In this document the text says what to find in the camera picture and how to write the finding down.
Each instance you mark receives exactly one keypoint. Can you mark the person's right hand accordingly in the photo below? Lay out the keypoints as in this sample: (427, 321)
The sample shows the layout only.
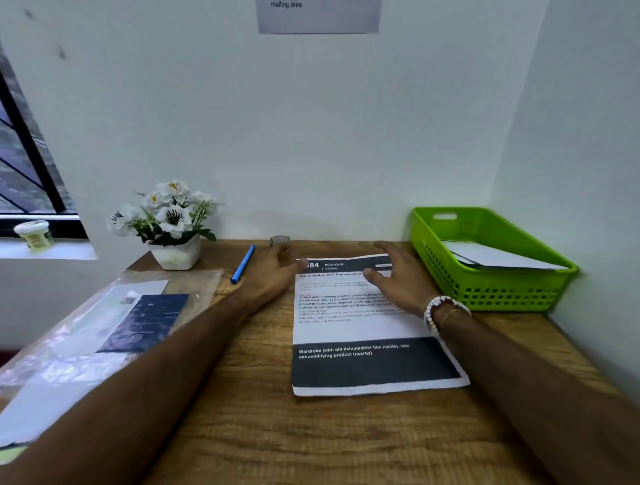
(407, 287)

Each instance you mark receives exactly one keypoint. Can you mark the person's left hand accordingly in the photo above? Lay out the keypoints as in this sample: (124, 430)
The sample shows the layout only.
(267, 280)

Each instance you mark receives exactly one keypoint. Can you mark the person's right thumb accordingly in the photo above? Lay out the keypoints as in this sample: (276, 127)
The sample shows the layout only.
(377, 280)

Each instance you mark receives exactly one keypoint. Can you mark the person's left thumb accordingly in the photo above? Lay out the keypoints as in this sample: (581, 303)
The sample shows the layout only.
(300, 267)

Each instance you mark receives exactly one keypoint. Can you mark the person's left forearm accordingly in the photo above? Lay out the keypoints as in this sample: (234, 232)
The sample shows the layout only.
(140, 389)

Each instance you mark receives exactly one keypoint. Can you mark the person's right forearm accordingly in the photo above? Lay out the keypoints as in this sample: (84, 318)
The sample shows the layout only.
(540, 399)

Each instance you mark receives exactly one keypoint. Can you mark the small grey round object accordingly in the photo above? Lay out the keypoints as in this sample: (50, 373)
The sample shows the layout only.
(280, 241)

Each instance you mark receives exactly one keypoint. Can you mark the blue pen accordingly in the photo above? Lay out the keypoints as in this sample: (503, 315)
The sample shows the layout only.
(242, 265)

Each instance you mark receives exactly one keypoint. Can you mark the printed black and white sheet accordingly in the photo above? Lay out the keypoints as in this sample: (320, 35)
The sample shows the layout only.
(350, 349)

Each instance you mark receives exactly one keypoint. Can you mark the thin gold bangle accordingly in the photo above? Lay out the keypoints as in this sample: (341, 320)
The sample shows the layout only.
(449, 315)

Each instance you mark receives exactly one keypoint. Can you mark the green plastic basket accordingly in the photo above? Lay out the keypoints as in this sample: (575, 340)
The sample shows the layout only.
(500, 290)

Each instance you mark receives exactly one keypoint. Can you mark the white papers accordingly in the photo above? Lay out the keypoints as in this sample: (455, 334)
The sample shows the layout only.
(500, 257)

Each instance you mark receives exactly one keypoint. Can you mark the white flowers in white pot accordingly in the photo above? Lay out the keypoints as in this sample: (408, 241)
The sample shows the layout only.
(172, 220)

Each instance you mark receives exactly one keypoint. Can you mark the dark blue booklet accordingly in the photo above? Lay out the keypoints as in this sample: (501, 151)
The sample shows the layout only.
(145, 322)

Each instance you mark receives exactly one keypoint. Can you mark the clear plastic sleeve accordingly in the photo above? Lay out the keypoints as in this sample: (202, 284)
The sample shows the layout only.
(65, 344)

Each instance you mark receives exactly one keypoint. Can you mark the white lidded jar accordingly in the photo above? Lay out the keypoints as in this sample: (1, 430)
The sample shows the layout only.
(35, 236)

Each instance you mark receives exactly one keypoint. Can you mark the black framed window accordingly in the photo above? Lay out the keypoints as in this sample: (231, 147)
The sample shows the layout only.
(30, 165)

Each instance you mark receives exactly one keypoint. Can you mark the white paper sheet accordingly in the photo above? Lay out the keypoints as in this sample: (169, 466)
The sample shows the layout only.
(35, 404)

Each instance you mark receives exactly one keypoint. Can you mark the paper wall sign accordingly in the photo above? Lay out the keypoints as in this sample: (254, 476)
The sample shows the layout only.
(320, 17)

